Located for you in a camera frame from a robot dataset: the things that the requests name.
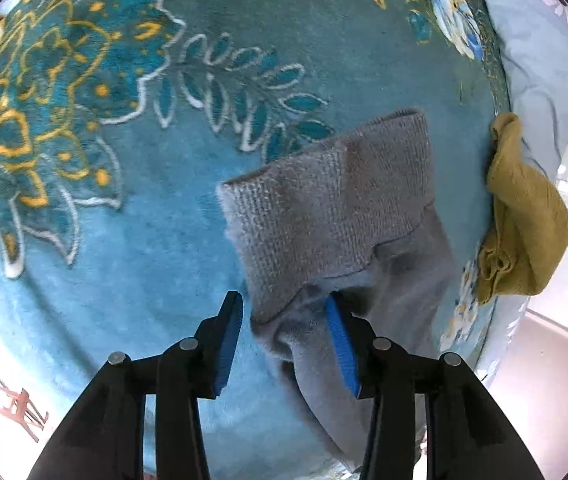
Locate mustard yellow knit sweater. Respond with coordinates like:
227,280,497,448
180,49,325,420
474,112,568,307

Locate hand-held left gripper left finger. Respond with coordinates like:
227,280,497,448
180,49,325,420
26,290,244,480

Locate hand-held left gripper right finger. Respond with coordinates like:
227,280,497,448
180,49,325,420
324,291,547,480

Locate teal floral blanket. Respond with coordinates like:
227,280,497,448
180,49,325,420
0,0,512,480

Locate brown wooden stool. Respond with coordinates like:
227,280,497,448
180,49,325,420
0,357,50,443

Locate grey fleece garment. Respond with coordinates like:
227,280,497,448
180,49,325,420
216,107,475,473

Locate light blue floral quilt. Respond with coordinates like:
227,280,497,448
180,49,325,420
464,0,568,386

